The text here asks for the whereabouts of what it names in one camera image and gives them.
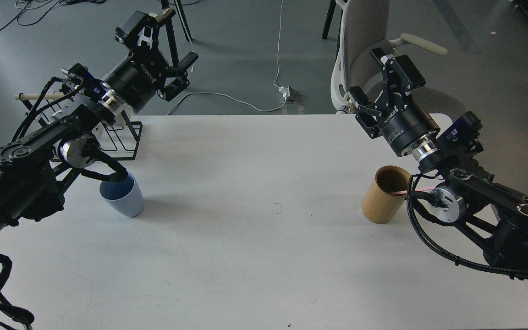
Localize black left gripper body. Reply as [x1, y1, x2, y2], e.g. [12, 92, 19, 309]
[101, 50, 169, 113]

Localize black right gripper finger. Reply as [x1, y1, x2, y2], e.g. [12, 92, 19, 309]
[371, 48, 426, 108]
[348, 86, 383, 139]

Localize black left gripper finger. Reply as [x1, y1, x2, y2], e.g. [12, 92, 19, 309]
[115, 12, 164, 60]
[157, 52, 198, 102]

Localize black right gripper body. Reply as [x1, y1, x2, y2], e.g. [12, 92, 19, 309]
[374, 101, 440, 157]

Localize light blue cup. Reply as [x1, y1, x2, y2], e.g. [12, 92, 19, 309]
[99, 172, 145, 218]

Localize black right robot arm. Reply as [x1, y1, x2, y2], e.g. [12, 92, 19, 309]
[349, 48, 528, 280]

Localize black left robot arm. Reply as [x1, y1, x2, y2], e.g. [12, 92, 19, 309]
[0, 7, 198, 330]

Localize black tripod stand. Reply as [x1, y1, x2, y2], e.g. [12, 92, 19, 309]
[159, 0, 193, 69]

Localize grey office chair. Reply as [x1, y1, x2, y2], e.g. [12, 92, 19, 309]
[330, 0, 448, 115]

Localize white power adapter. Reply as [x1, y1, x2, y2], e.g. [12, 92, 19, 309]
[278, 86, 301, 103]

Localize bamboo cylinder holder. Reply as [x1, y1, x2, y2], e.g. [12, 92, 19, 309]
[361, 165, 410, 224]

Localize black wire cup rack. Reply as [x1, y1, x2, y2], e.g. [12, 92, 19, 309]
[35, 94, 143, 160]

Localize black floor cables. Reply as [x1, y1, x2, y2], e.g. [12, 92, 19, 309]
[0, 0, 109, 55]

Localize white power cable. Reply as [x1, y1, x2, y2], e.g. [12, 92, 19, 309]
[167, 0, 287, 116]

